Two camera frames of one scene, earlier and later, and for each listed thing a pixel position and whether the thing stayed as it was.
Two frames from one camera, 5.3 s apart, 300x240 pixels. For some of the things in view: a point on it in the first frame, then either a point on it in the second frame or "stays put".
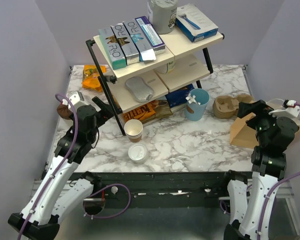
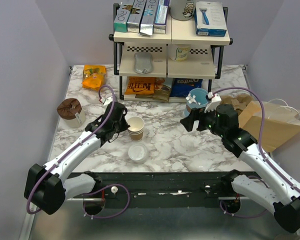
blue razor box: x=193 y=22 → x=209 y=19
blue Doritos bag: x=178 y=97 → x=181 y=87
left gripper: x=103 y=114 → x=124 y=127
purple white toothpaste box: x=158 y=45 → x=161 y=17
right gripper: x=246 y=108 → x=195 y=114
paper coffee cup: x=133 y=129 stays put
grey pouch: x=141 y=91 → x=143 y=63
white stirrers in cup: x=191 y=100 stays put
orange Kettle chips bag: x=149 y=113 → x=158 y=89
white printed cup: x=166 y=68 → x=179 y=52
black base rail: x=156 y=190 stays put
